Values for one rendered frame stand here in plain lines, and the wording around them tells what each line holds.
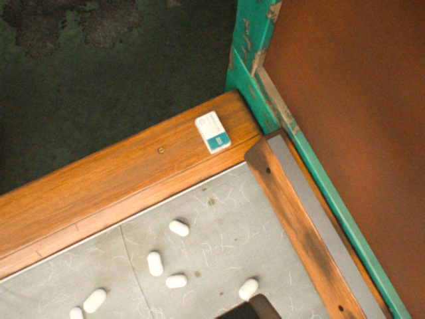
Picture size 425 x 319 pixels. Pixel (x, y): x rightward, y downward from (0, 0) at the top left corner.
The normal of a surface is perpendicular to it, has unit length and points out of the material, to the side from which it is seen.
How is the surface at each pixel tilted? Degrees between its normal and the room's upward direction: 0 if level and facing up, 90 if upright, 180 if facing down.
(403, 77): 90
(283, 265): 0
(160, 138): 0
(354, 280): 0
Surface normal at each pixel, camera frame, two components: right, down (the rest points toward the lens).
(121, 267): 0.04, -0.27
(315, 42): -0.89, 0.43
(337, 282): -0.80, 0.28
